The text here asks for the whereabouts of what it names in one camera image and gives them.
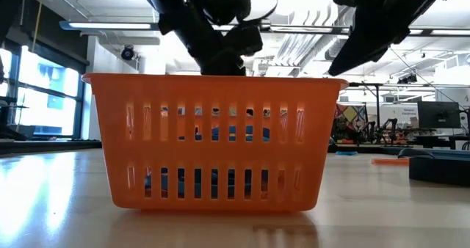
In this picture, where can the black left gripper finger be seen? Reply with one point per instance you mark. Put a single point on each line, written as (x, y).
(222, 66)

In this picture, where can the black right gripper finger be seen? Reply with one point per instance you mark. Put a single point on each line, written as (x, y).
(378, 55)
(371, 31)

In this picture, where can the orange rubber band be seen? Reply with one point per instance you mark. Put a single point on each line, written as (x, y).
(389, 161)

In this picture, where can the blue items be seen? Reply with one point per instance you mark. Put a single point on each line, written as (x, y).
(181, 183)

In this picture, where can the black rubber band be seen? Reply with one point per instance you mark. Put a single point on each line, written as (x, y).
(440, 171)

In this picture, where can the black background robot arm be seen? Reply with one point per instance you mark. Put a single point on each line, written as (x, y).
(389, 128)

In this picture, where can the orange plastic basket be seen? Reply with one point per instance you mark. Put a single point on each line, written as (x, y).
(220, 90)

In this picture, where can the black ceiling spotlight cluster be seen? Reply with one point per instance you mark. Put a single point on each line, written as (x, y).
(407, 78)

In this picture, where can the colourful patterned panel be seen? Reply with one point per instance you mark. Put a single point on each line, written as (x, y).
(350, 117)

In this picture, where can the black flat monitor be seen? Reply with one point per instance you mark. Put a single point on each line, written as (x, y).
(438, 114)

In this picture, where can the dark background desk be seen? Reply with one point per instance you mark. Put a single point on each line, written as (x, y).
(437, 141)

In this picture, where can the dark equipment stand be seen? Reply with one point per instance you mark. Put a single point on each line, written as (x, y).
(11, 130)

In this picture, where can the grey ceiling duct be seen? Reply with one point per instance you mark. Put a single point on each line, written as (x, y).
(336, 51)

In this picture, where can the black overhead stand frame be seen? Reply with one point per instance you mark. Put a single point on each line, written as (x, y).
(378, 112)

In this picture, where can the white wall sign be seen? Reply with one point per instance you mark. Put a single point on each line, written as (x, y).
(402, 112)

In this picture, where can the black overhead light rail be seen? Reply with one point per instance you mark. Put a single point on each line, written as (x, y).
(110, 25)

